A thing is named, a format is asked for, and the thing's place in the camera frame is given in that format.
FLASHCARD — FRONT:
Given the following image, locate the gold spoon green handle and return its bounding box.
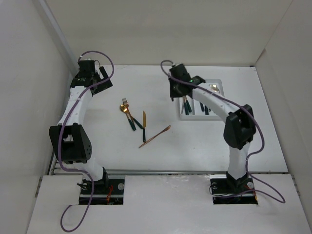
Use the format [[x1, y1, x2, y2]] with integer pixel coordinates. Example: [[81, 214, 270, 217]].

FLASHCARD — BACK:
[[183, 97, 189, 115]]

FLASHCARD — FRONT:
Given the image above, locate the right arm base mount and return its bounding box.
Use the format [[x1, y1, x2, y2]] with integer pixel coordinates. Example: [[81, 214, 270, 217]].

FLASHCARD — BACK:
[[209, 178, 258, 205]]

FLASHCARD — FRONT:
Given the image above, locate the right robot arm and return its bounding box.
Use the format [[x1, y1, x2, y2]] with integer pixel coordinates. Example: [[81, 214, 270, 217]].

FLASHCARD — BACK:
[[169, 64, 256, 192]]

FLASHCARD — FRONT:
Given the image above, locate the rose gold knife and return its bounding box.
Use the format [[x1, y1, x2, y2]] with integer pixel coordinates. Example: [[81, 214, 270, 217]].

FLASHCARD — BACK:
[[138, 125, 171, 149]]

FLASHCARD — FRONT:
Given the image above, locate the white divided cutlery tray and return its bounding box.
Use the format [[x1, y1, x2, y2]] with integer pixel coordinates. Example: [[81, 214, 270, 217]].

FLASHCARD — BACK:
[[177, 79, 224, 121]]

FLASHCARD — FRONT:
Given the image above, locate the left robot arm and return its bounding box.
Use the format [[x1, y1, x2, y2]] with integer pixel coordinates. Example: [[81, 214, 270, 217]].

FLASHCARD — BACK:
[[49, 60, 113, 194]]

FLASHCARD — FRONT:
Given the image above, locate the gold spoon cluster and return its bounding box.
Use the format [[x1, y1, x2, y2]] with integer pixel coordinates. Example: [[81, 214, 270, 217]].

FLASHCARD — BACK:
[[187, 99, 192, 113], [119, 104, 136, 131]]

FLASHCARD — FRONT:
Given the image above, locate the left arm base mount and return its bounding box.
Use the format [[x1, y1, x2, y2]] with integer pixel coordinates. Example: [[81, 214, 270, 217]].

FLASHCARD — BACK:
[[77, 177, 125, 205]]

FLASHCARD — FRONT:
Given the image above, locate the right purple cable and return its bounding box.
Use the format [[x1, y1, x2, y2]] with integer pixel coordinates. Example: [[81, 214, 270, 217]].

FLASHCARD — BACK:
[[160, 60, 286, 205]]

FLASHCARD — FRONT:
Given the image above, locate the gold knife cluster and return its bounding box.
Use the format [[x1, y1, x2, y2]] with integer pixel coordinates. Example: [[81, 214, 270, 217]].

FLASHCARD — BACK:
[[204, 106, 210, 115]]

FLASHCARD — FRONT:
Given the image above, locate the aluminium rail frame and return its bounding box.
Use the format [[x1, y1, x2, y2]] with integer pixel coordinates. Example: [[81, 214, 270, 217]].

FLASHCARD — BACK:
[[50, 67, 92, 175]]

